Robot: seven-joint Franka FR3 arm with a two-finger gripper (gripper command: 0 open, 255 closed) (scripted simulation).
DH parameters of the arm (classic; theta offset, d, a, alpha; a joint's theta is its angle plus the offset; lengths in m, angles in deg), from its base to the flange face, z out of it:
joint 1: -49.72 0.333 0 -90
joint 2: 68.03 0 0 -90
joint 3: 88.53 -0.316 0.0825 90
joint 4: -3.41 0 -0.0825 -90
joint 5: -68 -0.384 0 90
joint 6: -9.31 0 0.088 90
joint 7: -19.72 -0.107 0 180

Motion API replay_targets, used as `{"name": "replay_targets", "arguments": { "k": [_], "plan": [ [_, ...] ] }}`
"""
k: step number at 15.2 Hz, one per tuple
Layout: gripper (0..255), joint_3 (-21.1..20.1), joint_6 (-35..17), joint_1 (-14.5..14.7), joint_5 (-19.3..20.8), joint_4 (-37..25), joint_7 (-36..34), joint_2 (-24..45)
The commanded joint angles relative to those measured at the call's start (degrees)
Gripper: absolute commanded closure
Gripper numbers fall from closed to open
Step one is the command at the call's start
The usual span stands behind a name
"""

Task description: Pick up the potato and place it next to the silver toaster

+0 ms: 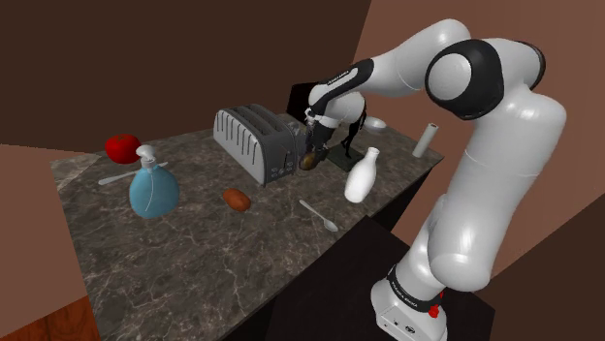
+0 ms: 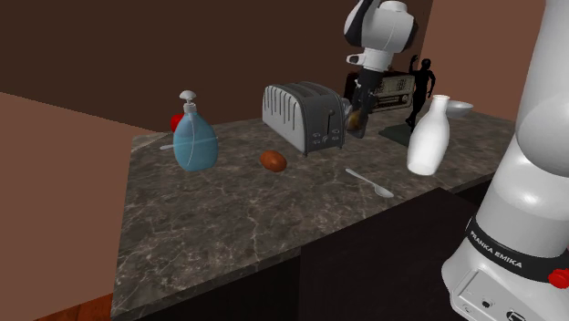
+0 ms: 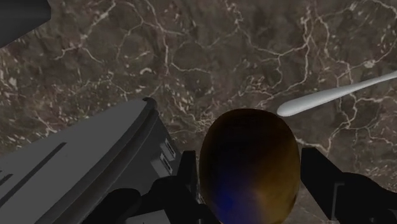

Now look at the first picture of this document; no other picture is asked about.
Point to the silver spoon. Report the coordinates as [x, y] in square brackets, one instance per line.
[113, 179]
[317, 216]

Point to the grey cylinder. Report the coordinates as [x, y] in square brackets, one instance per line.
[424, 140]

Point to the white bottle vase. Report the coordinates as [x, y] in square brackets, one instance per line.
[361, 182]

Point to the grey four-slot toaster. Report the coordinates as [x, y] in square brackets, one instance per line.
[245, 137]

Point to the brown potato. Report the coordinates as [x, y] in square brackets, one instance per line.
[236, 200]
[307, 161]

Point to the black upright panel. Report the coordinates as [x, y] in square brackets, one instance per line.
[298, 101]

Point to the white bowl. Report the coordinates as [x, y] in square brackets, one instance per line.
[375, 124]

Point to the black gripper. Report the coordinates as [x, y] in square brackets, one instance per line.
[317, 137]

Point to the dark robot stand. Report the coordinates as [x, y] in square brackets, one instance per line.
[331, 288]

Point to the blue spray bottle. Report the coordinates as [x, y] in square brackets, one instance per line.
[153, 193]

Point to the black figure on dark base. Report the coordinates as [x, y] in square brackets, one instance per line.
[344, 159]

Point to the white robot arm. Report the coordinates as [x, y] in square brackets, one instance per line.
[491, 156]

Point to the red tomato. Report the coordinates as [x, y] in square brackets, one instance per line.
[122, 148]

